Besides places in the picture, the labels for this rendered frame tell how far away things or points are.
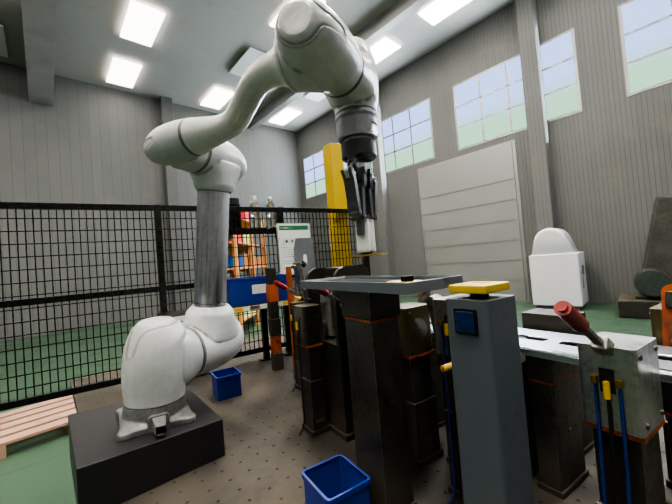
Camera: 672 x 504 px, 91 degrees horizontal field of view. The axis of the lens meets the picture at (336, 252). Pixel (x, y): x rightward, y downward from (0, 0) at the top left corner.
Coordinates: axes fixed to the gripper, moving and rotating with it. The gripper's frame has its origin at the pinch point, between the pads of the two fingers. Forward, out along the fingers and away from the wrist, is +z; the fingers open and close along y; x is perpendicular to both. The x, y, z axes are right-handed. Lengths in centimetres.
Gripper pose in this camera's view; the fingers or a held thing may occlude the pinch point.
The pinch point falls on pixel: (365, 236)
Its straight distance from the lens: 71.2
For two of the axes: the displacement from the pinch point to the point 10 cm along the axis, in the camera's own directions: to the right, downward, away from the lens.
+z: 0.8, 10.0, -0.3
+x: -8.4, 0.8, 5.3
